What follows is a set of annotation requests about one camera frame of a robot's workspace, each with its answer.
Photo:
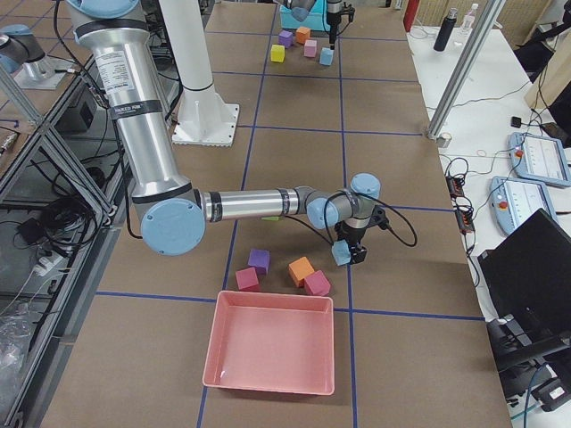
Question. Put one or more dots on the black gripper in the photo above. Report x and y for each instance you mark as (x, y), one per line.
(333, 14)
(350, 236)

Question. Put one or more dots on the cyan plastic bin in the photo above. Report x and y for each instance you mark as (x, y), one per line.
(315, 20)

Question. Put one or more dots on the pink foam block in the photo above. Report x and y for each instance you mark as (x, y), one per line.
(310, 48)

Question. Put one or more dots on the orange foam block left side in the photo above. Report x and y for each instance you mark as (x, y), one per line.
(302, 34)

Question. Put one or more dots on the orange foam block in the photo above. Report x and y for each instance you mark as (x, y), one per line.
(299, 269)
(302, 34)

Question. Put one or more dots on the purple foam block left side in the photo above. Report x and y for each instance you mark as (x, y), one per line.
(285, 38)

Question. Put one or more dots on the purple foam block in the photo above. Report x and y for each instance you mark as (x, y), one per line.
(259, 260)
(285, 38)

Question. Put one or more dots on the yellow foam block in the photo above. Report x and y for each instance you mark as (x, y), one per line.
(277, 53)

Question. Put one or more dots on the magenta foam block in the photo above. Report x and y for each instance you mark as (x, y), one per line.
(317, 284)
(247, 280)

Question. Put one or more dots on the orange foam block right side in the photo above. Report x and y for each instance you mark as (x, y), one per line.
(299, 269)

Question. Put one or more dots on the purple foam block right side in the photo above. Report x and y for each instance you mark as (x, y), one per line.
(259, 260)

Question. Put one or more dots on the black water bottle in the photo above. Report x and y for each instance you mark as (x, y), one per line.
(445, 30)

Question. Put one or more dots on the pink plastic bin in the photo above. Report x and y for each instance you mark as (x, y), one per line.
(272, 342)

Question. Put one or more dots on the teach pendant near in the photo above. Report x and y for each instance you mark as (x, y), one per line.
(515, 200)

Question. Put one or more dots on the teach pendant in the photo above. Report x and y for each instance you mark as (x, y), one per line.
(539, 158)
(515, 200)

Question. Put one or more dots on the black laptop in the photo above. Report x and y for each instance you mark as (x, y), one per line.
(528, 274)

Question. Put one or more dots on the teach pendant far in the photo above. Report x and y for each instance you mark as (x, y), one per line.
(539, 158)

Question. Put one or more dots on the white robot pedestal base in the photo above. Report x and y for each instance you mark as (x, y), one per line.
(203, 117)

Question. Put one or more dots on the aluminium frame post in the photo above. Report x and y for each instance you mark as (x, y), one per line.
(472, 33)

